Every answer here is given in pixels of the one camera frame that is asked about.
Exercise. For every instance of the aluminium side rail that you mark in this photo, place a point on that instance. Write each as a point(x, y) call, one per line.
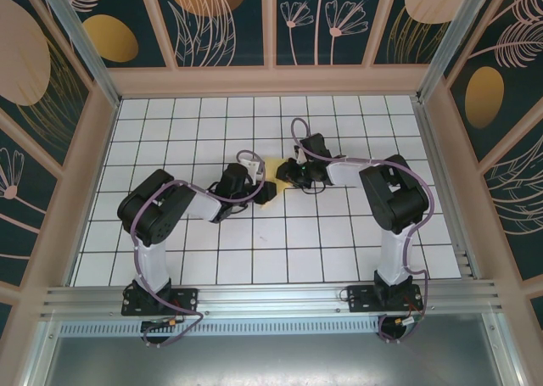
point(432, 148)

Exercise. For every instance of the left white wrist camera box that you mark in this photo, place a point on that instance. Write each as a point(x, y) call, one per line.
point(253, 169)

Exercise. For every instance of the long aluminium mounting rail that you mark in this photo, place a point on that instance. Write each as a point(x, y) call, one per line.
point(271, 297)

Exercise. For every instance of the orange power connector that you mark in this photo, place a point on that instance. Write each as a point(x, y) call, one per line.
point(171, 320)
point(403, 320)

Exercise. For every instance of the yellow square paper sheet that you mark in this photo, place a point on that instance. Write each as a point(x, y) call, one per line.
point(273, 167)

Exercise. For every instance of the small green circuit board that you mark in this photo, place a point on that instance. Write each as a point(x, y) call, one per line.
point(155, 324)

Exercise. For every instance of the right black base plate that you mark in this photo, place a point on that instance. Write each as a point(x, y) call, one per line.
point(360, 299)

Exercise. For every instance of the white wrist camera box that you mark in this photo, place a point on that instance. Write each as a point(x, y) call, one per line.
point(299, 154)
point(253, 169)

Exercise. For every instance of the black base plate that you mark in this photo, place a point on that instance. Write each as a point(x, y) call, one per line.
point(360, 299)
point(188, 297)

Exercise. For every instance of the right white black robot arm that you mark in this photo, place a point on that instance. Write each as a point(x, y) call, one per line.
point(394, 195)

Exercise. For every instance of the aluminium frame post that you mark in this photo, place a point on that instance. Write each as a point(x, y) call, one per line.
point(454, 42)
point(80, 42)

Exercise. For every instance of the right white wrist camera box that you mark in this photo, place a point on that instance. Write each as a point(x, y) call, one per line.
point(299, 154)

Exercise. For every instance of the grey metal sheet panel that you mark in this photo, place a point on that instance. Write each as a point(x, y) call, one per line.
point(271, 365)

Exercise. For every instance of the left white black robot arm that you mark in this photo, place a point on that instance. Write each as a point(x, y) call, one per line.
point(148, 208)

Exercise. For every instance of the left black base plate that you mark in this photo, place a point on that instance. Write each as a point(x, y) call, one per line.
point(188, 297)

